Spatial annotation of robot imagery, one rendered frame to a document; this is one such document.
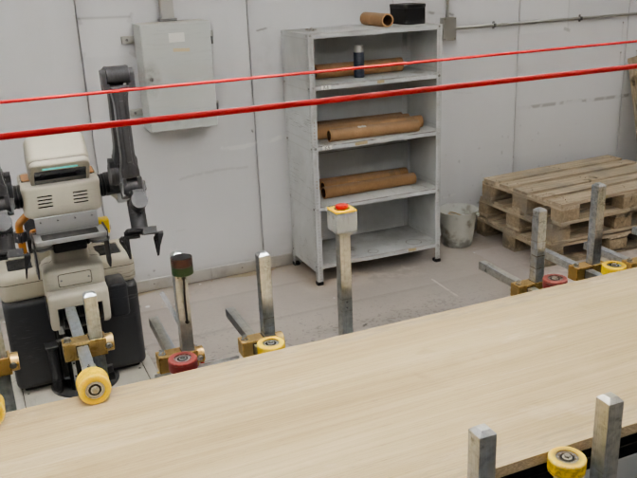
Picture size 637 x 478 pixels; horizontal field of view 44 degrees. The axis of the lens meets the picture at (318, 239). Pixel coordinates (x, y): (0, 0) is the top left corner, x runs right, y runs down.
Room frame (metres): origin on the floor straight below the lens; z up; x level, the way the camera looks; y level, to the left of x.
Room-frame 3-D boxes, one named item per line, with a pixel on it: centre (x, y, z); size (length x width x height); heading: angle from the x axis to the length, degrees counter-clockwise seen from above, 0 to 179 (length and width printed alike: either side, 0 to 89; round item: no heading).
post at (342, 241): (2.25, -0.08, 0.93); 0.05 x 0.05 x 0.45; 22
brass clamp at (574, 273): (2.62, -0.97, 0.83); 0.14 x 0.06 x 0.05; 112
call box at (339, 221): (2.25, -0.07, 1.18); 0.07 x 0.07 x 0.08; 22
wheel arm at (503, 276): (2.56, -0.70, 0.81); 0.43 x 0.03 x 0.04; 22
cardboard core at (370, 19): (4.99, -0.42, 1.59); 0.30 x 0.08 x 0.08; 22
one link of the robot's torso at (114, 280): (2.84, 0.90, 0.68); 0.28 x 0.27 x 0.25; 113
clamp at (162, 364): (2.04, 0.42, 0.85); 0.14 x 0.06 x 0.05; 112
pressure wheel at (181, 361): (1.93, 0.39, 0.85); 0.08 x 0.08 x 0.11
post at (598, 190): (2.62, -0.99, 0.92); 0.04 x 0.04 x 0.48; 22
